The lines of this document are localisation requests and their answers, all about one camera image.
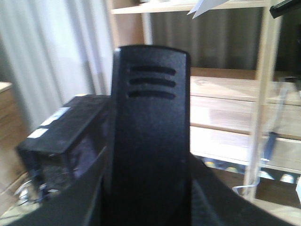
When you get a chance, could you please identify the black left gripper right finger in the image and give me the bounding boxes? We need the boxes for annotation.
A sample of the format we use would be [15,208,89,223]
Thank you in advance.
[190,155,296,226]

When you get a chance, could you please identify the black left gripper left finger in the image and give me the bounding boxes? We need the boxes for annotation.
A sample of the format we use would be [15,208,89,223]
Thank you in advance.
[9,147,108,226]

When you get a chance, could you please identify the black stapler with orange button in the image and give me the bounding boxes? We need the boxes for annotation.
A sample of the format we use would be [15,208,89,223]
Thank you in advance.
[103,45,191,226]

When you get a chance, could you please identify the white paper sheets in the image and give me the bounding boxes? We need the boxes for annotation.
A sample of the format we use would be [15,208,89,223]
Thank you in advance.
[187,0,227,19]

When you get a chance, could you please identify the black computer tower case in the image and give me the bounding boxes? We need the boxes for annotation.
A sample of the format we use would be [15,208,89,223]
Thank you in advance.
[16,95,110,202]

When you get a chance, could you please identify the wooden shelf unit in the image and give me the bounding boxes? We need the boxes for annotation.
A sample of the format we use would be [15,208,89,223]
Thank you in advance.
[107,0,301,208]

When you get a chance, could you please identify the grey laptop computer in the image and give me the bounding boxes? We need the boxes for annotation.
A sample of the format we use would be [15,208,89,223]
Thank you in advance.
[269,0,301,19]

